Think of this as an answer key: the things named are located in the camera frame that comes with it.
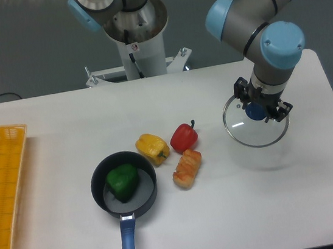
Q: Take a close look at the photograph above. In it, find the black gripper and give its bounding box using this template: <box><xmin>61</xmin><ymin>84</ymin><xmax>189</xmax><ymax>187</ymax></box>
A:
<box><xmin>233</xmin><ymin>77</ymin><xmax>293</xmax><ymax>122</ymax></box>

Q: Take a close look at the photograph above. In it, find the glass pot lid blue knob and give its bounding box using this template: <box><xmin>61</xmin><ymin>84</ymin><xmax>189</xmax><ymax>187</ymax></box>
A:
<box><xmin>219</xmin><ymin>87</ymin><xmax>293</xmax><ymax>152</ymax></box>

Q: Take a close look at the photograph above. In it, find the orange bread loaf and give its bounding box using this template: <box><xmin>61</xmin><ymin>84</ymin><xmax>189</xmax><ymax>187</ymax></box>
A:
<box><xmin>172</xmin><ymin>149</ymin><xmax>202</xmax><ymax>189</ymax></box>

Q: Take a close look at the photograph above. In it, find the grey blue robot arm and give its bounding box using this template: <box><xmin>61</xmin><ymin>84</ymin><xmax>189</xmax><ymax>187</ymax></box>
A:
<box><xmin>67</xmin><ymin>0</ymin><xmax>305</xmax><ymax>121</ymax></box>

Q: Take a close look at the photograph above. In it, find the red bell pepper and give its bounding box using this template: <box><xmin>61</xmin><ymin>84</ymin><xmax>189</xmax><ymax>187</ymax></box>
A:
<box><xmin>170</xmin><ymin>120</ymin><xmax>198</xmax><ymax>153</ymax></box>

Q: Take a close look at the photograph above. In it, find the yellow bell pepper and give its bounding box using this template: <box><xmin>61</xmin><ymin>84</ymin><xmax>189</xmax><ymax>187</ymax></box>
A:
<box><xmin>135</xmin><ymin>133</ymin><xmax>170</xmax><ymax>166</ymax></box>

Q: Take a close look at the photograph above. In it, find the green bell pepper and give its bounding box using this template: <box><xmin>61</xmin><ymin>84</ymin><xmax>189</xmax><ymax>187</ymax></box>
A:
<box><xmin>105</xmin><ymin>163</ymin><xmax>139</xmax><ymax>203</ymax></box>

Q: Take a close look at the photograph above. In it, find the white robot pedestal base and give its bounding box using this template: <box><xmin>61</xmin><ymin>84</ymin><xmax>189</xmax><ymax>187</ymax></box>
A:
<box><xmin>85</xmin><ymin>0</ymin><xmax>192</xmax><ymax>88</ymax></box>

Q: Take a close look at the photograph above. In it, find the dark pot blue handle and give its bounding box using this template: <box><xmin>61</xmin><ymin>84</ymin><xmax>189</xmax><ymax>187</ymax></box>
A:
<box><xmin>91</xmin><ymin>151</ymin><xmax>158</xmax><ymax>249</ymax></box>

